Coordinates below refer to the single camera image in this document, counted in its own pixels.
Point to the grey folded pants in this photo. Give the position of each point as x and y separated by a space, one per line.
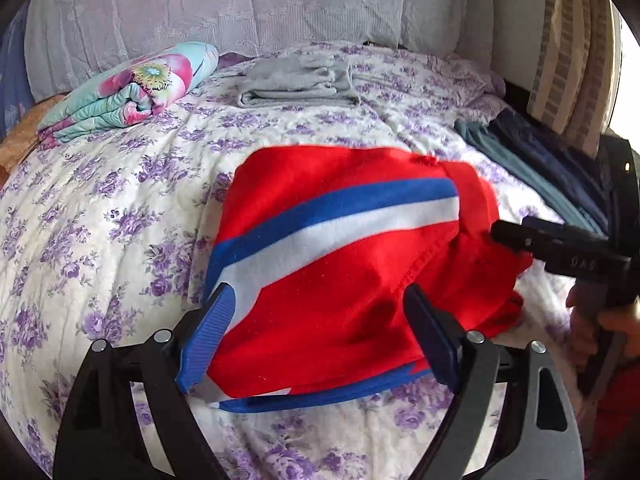
295 82

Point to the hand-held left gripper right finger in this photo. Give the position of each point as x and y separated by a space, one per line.
435 341

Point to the purple floral bedspread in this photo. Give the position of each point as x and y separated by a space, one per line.
110 220

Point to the beige checked cushion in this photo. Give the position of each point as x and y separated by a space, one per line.
570 50

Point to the small grey lace cushion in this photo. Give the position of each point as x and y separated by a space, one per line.
450 5

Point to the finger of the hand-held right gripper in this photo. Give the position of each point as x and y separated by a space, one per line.
512 237

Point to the blue cloth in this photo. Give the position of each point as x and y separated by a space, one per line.
12 75

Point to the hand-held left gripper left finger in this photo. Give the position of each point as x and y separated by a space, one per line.
210 335

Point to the navy pants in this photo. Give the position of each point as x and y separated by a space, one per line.
550 160

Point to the orange cloth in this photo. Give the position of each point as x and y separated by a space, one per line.
25 140

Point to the person's right forearm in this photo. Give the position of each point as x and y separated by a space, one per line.
617 410

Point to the person's right hand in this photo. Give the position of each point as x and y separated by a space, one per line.
582 320

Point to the large grey lace cushion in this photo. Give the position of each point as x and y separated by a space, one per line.
200 10

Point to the red pants with striped band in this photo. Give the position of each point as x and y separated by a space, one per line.
350 300

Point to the colourful flower-print folded blanket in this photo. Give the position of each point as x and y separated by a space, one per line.
125 95

